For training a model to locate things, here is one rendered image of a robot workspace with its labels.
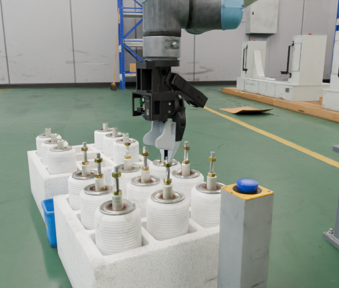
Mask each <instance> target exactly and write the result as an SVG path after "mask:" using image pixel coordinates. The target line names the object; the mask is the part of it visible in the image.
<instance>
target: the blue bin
mask: <svg viewBox="0 0 339 288"><path fill-rule="evenodd" d="M41 206H42V208H43V213H44V217H45V226H46V234H47V238H48V240H49V244H50V246H51V248H57V235H56V227H55V214H54V200H53V198H49V199H44V200H42V201H41Z"/></svg>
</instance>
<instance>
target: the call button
mask: <svg viewBox="0 0 339 288"><path fill-rule="evenodd" d="M236 186H237V187H238V189H239V190H241V191H244V192H254V191H255V190H256V188H258V182H257V181H256V180H253V179H249V178H242V179H239V180H237V183H236Z"/></svg>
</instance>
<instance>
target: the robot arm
mask: <svg viewBox="0 0 339 288"><path fill-rule="evenodd" d="M256 1H257V0H142V12H143V57H144V58H146V60H144V61H136V91H132V116H139V115H141V116H142V117H143V118H144V119H145V120H148V121H152V125H151V131H150V132H148V133H147V134H146V135H145V136H144V137H143V142H144V144H146V145H150V146H155V147H156V148H157V149H160V152H161V155H162V158H163V160H164V161H165V160H166V159H165V157H167V161H168V162H171V161H172V159H173V157H174V156H175V154H176V152H177V150H178V147H179V145H180V141H181V140H182V137H183V135H184V131H185V126H186V114H185V109H186V107H185V105H184V101H186V103H187V104H189V105H190V106H192V107H196V108H198V107H201V108H204V106H205V104H206V102H207V100H208V98H207V97H206V96H205V95H204V94H203V93H202V92H200V91H199V90H197V89H196V88H195V87H194V86H192V85H191V84H190V83H189V82H188V81H186V80H185V79H184V78H182V77H181V76H180V75H179V74H177V73H172V67H177V66H180V60H178V58H179V57H181V29H184V30H185V31H186V32H187V33H189V34H194V35H200V34H202V33H204V32H207V31H210V30H223V31H225V30H232V29H236V28H237V27H238V26H239V25H240V23H241V21H242V17H243V13H244V8H246V7H247V6H249V5H251V4H252V3H254V2H256ZM135 98H140V99H139V104H140V107H138V108H137V110H136V111H134V99H135ZM169 118H171V119H172V121H168V120H167V119H169Z"/></svg>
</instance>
